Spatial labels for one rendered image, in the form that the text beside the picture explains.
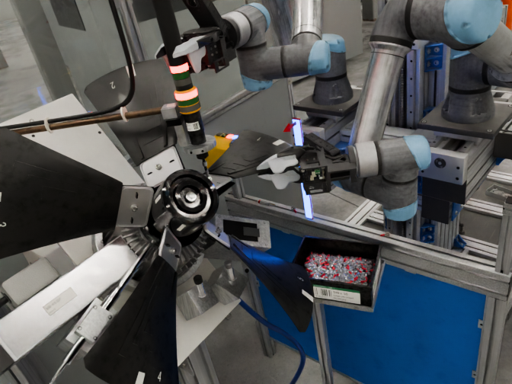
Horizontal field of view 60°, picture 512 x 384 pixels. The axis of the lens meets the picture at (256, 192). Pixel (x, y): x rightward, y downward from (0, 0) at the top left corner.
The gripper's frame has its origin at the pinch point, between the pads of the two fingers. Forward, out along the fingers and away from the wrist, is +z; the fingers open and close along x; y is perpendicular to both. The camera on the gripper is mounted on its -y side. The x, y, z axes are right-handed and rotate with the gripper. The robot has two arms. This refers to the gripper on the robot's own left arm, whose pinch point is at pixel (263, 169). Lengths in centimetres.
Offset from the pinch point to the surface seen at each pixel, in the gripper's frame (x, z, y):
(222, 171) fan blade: -1.3, 9.2, 0.1
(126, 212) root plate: -5.5, 26.4, 16.1
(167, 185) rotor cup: -9.4, 17.1, 14.5
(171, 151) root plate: -10.3, 17.8, 3.5
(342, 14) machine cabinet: 108, -82, -451
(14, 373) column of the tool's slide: 52, 83, 11
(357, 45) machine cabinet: 150, -100, -460
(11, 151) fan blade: -24.0, 38.9, 19.1
